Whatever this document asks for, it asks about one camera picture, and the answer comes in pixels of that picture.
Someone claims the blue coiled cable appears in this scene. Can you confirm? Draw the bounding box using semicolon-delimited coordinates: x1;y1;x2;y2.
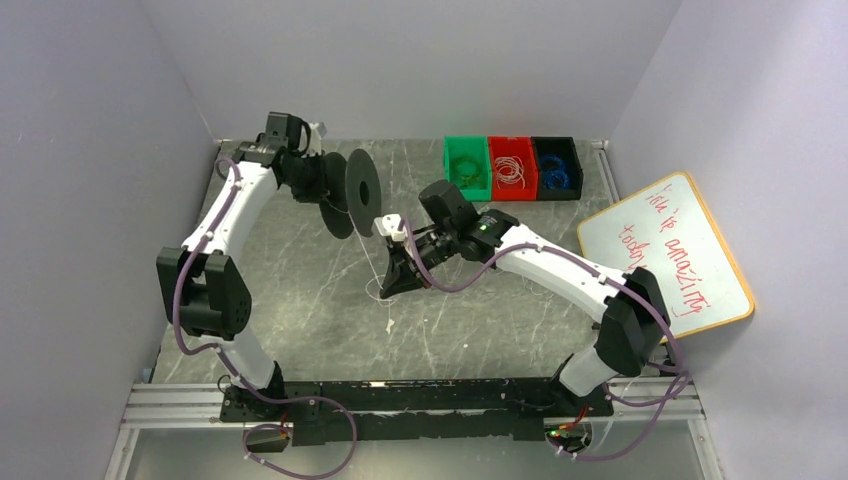
537;153;572;190

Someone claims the black cable spool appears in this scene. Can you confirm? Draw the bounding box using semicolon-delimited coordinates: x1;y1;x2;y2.
319;148;382;239

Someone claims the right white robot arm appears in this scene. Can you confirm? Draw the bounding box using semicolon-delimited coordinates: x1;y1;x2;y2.
373;180;670;398

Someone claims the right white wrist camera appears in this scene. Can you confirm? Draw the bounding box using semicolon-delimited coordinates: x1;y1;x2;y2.
373;214;408;242

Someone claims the aluminium extrusion frame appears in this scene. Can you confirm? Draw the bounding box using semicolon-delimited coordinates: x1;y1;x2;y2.
105;381;726;479

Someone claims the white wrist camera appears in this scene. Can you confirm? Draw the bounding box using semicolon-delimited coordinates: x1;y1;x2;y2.
373;214;408;242
306;122;327;157

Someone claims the green coiled cable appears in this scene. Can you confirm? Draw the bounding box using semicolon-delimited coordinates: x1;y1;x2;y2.
451;153;486;188

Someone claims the whiteboard with wooden frame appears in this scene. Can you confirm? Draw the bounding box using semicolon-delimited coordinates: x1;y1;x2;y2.
577;172;756;338

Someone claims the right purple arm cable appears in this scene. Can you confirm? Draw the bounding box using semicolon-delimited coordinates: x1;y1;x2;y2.
400;218;694;464

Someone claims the black plastic bin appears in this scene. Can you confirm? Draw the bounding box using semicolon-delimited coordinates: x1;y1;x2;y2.
531;136;584;201

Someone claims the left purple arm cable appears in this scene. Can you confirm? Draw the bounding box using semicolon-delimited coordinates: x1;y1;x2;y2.
172;157;362;480

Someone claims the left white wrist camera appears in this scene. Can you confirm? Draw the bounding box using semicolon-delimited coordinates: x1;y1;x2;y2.
306;122;327;157

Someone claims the green plastic bin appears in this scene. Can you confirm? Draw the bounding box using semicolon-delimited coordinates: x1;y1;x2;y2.
443;136;492;202

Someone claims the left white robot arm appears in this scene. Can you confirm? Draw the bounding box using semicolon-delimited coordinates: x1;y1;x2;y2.
156;112;327;409

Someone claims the red plastic bin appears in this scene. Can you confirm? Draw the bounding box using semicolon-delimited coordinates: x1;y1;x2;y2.
487;136;539;201

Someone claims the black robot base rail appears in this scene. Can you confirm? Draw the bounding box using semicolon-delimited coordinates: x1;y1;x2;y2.
219;377;614;446

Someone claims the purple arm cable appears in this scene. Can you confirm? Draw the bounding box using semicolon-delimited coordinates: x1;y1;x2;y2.
400;218;694;464
172;157;362;480

